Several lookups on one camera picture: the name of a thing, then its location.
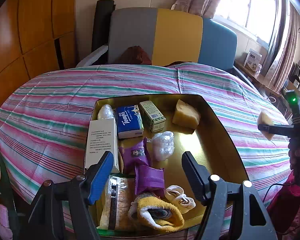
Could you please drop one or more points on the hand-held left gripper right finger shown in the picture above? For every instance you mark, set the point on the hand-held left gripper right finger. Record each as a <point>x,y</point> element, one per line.
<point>193,177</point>

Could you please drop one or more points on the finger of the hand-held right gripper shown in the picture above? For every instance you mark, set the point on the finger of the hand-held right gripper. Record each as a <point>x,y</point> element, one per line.
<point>277,130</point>

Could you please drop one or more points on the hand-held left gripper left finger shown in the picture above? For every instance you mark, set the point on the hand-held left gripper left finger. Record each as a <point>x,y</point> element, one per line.
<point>101,177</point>

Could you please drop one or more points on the yellow sponge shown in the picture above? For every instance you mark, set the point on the yellow sponge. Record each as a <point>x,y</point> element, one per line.
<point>185,115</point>
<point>266,118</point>

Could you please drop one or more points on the oat snack bar packet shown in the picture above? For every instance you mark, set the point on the oat snack bar packet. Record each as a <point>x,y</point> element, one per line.
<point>120,205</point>

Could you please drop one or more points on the tall white box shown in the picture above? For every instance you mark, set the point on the tall white box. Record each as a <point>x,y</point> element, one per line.
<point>100,140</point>

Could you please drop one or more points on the purple snack packet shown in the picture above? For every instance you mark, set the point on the purple snack packet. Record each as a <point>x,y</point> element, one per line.
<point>137,155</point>
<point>150,180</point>

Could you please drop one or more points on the yellow sock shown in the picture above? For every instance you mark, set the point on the yellow sock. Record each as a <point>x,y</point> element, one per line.
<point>165,210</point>

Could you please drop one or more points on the clear plastic bag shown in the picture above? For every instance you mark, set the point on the clear plastic bag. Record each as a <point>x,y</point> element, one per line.
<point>162,146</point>

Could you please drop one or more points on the gold tin box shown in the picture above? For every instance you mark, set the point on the gold tin box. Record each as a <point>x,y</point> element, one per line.
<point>210,135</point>

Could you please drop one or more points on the blue tissue pack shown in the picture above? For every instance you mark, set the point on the blue tissue pack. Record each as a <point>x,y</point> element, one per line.
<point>128,122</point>

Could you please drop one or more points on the white plastic bag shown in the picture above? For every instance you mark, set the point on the white plastic bag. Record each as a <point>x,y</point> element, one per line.
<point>105,112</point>

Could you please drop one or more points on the small green box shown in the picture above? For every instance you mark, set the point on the small green box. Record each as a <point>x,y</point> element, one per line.
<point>152,116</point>

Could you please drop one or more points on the person's right hand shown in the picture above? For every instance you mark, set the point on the person's right hand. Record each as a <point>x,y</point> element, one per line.
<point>297,160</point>

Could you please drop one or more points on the wooden side table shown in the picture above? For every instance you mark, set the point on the wooden side table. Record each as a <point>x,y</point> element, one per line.
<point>257,78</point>

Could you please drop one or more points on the white printed carton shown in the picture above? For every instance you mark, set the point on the white printed carton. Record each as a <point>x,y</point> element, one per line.
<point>252,60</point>

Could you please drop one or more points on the red cloth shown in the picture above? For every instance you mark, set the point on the red cloth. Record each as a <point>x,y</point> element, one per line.
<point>285,205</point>

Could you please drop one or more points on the striped blanket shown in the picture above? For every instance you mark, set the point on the striped blanket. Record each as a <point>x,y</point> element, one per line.
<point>52,105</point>

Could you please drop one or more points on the pink hair rollers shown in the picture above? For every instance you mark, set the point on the pink hair rollers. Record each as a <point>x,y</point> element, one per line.
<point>2,217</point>

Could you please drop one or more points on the window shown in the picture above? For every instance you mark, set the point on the window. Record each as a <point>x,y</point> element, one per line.
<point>250,7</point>

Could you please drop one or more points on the brown cloth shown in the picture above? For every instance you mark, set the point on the brown cloth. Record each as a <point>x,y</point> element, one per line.
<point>136,55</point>

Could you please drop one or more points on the grey yellow blue chair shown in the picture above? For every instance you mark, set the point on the grey yellow blue chair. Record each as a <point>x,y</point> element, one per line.
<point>177,35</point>

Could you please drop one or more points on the wooden wardrobe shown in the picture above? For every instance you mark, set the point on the wooden wardrobe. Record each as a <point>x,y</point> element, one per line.
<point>27,30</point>

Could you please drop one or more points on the grey bed rail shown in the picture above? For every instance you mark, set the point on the grey bed rail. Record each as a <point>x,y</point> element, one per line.
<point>245,77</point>

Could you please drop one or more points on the white bed rail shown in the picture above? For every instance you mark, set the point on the white bed rail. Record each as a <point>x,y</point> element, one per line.
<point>95,55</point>

